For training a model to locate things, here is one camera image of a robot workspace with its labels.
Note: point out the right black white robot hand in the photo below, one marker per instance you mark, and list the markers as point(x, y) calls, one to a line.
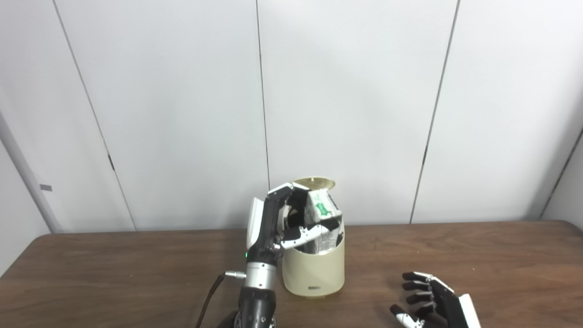
point(442, 300)

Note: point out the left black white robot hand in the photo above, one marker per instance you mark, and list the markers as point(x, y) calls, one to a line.
point(264, 223)

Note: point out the white green milk carton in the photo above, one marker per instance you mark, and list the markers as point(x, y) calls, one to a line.
point(323, 209)

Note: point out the cream round bin lid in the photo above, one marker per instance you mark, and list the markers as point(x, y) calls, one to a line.
point(319, 183)

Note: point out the cream-colored round bin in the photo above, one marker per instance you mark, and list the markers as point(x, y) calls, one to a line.
point(314, 273)

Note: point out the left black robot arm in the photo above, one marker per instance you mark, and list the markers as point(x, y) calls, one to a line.
point(257, 296)

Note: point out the black wall panel clip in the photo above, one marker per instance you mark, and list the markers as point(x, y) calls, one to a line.
point(111, 162)

